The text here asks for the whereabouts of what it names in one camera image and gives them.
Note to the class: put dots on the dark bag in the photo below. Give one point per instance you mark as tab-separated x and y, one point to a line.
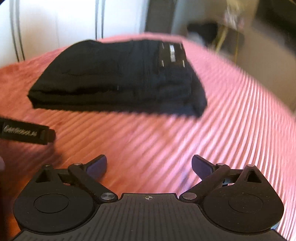
202	32

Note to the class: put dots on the metal shelf rack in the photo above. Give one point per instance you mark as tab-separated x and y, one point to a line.
232	27

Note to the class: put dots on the pink ribbed bedspread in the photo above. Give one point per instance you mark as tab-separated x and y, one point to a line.
161	143

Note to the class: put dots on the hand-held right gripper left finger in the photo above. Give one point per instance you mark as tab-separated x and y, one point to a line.
98	166

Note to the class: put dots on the black pants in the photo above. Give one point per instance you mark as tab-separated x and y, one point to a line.
111	76

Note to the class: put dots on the white wardrobe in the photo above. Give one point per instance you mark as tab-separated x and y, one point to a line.
64	20

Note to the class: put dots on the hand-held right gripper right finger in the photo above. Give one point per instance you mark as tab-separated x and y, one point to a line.
201	165

